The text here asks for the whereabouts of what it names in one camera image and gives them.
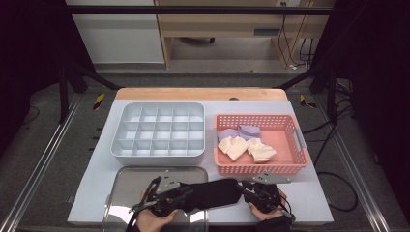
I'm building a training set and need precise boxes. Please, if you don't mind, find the white cabinet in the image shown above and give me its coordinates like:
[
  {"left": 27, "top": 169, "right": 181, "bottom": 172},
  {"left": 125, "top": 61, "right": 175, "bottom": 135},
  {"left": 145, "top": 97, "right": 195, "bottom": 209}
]
[{"left": 65, "top": 0, "right": 165, "bottom": 65}]

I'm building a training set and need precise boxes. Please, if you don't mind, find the wooden desk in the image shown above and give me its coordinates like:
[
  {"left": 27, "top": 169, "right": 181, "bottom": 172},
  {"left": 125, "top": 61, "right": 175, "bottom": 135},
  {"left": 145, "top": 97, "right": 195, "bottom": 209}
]
[{"left": 154, "top": 0, "right": 337, "bottom": 70}]

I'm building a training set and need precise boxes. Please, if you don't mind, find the translucent grey box lid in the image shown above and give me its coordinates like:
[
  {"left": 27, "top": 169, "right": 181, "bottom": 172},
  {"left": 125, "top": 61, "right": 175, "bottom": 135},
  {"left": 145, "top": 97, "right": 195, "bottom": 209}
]
[{"left": 102, "top": 165, "right": 211, "bottom": 232}]

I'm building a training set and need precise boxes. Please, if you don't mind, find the pink plastic basket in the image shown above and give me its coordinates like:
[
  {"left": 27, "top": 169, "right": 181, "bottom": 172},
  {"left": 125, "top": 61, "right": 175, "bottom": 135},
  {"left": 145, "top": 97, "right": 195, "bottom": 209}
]
[{"left": 214, "top": 113, "right": 310, "bottom": 177}]

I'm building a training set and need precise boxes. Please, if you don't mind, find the black floor cable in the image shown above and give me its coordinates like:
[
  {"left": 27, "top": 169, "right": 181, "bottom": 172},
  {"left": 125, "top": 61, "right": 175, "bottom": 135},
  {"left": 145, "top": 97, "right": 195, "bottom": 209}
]
[
  {"left": 313, "top": 170, "right": 360, "bottom": 214},
  {"left": 301, "top": 105, "right": 354, "bottom": 168},
  {"left": 20, "top": 105, "right": 42, "bottom": 127}
]

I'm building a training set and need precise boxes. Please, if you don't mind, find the hand-held gripper cable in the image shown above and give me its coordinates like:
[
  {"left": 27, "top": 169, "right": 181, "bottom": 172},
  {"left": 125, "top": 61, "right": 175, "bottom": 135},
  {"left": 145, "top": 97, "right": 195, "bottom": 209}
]
[
  {"left": 127, "top": 177, "right": 162, "bottom": 232},
  {"left": 279, "top": 201, "right": 296, "bottom": 223}
]

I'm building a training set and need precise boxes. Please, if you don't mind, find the yellow hanging cable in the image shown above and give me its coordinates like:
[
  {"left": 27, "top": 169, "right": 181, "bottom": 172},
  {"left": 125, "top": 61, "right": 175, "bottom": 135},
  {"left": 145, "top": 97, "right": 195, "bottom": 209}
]
[{"left": 279, "top": 0, "right": 314, "bottom": 69}]

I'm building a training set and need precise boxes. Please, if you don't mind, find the black hanging cable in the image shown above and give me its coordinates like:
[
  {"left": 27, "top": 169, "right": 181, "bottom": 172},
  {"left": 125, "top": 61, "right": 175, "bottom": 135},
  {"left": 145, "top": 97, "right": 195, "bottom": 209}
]
[
  {"left": 278, "top": 2, "right": 293, "bottom": 66},
  {"left": 299, "top": 38, "right": 315, "bottom": 70}
]

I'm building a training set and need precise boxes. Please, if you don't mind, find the yellow black tape marker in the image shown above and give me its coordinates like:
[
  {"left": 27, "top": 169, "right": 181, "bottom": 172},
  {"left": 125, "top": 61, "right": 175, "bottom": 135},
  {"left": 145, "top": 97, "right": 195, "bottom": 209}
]
[
  {"left": 92, "top": 93, "right": 106, "bottom": 111},
  {"left": 299, "top": 94, "right": 317, "bottom": 109}
]

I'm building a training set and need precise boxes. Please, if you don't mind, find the person's left hand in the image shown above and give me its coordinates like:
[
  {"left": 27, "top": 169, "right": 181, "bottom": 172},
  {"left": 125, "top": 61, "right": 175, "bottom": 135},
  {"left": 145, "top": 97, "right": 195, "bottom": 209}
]
[{"left": 136, "top": 189, "right": 179, "bottom": 232}]

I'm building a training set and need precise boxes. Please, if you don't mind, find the white divided storage box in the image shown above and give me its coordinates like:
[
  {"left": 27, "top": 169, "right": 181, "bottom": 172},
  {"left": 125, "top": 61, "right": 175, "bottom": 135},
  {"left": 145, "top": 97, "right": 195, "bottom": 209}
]
[{"left": 110, "top": 101, "right": 207, "bottom": 167}]

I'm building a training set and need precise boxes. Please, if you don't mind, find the aluminium floor rail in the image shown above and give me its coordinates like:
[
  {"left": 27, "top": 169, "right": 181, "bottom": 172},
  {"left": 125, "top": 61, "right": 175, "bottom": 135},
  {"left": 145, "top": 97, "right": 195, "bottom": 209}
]
[
  {"left": 0, "top": 93, "right": 83, "bottom": 232},
  {"left": 313, "top": 95, "right": 393, "bottom": 232}
]

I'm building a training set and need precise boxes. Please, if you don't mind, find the black curtain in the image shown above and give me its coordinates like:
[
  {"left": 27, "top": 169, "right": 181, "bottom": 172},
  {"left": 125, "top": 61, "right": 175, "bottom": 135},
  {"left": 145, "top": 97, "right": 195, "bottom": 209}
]
[
  {"left": 310, "top": 0, "right": 410, "bottom": 223},
  {"left": 0, "top": 0, "right": 96, "bottom": 156}
]

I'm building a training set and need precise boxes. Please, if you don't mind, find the left hand-held gripper cable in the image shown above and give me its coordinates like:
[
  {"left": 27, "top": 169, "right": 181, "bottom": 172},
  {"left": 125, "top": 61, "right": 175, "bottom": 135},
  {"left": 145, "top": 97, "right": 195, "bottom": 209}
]
[{"left": 127, "top": 177, "right": 162, "bottom": 232}]

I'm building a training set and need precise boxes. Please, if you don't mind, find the black sock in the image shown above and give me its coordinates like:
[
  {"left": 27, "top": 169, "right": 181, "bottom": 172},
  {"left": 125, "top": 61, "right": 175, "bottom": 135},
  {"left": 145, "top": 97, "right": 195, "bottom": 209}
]
[{"left": 182, "top": 178, "right": 243, "bottom": 214}]

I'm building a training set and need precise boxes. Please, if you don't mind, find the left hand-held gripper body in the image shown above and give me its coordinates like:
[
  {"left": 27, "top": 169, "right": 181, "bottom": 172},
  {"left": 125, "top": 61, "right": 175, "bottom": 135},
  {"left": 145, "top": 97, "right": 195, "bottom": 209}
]
[{"left": 148, "top": 169, "right": 182, "bottom": 217}]

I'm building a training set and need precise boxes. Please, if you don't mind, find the person's right hand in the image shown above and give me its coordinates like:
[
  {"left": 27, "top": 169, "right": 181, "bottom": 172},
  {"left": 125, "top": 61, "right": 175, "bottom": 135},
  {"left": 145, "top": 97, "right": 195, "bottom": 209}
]
[{"left": 248, "top": 189, "right": 288, "bottom": 221}]

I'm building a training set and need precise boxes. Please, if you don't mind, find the black metal crossbar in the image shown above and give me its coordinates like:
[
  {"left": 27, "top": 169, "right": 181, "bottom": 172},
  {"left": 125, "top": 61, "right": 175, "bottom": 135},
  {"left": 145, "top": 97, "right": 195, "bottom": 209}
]
[{"left": 64, "top": 4, "right": 335, "bottom": 16}]

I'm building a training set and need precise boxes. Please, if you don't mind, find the right hand-held gripper cable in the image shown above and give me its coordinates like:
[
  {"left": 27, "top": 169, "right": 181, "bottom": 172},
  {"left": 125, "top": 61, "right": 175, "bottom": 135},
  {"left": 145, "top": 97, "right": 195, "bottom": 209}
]
[{"left": 279, "top": 201, "right": 296, "bottom": 223}]

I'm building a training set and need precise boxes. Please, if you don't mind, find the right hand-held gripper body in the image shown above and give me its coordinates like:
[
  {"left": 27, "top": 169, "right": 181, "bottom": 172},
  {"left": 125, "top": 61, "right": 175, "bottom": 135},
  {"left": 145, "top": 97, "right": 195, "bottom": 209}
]
[{"left": 246, "top": 170, "right": 291, "bottom": 214}]

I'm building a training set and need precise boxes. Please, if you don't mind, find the black metal frame strut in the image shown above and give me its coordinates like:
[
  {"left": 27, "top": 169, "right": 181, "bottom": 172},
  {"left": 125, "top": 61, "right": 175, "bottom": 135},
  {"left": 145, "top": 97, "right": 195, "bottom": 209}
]
[
  {"left": 57, "top": 61, "right": 122, "bottom": 125},
  {"left": 277, "top": 62, "right": 339, "bottom": 125}
]

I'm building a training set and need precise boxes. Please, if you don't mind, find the purple sock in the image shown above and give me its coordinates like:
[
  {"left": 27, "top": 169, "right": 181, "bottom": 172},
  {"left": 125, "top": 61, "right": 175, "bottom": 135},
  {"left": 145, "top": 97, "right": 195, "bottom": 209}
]
[
  {"left": 218, "top": 128, "right": 241, "bottom": 143},
  {"left": 237, "top": 124, "right": 262, "bottom": 141}
]

